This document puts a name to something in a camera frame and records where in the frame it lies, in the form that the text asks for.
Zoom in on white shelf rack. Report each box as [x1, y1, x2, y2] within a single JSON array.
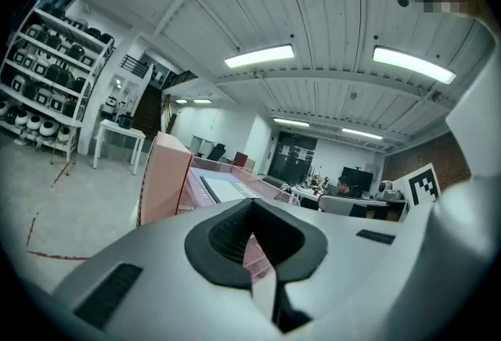
[[0, 1, 117, 163]]

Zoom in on dark staircase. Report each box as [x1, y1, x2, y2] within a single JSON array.
[[132, 85, 164, 142]]

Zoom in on black double door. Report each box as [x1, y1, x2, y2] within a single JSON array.
[[269, 131, 319, 185]]

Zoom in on rows of black white helmets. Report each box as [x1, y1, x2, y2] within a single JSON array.
[[0, 2, 114, 145]]

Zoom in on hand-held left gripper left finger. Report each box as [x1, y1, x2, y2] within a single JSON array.
[[50, 197, 283, 341]]

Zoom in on pink mesh desk organizer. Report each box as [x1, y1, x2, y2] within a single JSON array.
[[136, 131, 302, 282]]

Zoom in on red cabinet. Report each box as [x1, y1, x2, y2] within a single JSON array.
[[232, 151, 256, 173]]

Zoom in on ceiling light panel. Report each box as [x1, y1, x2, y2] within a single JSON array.
[[341, 127, 384, 141], [272, 117, 311, 128], [224, 43, 295, 70], [371, 45, 458, 86]]

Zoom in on cluttered white desk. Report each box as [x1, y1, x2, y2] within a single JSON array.
[[290, 183, 411, 222]]

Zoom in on dark appliance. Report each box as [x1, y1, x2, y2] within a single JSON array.
[[116, 111, 135, 130]]

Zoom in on black stair railing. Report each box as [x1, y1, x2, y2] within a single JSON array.
[[118, 53, 154, 79]]

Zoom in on black office chair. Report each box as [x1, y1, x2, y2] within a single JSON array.
[[206, 142, 228, 162]]

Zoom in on white table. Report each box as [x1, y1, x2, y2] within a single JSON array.
[[92, 118, 147, 176]]

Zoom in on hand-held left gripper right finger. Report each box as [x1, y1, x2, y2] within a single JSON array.
[[251, 197, 408, 341]]

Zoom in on white round robot head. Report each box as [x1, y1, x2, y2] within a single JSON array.
[[376, 178, 405, 202]]

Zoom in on white notebook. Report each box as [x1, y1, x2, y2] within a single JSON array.
[[200, 174, 258, 204]]

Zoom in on black monitor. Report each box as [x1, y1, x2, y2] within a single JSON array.
[[341, 166, 376, 194]]

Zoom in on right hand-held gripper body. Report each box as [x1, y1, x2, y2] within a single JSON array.
[[391, 162, 501, 341]]

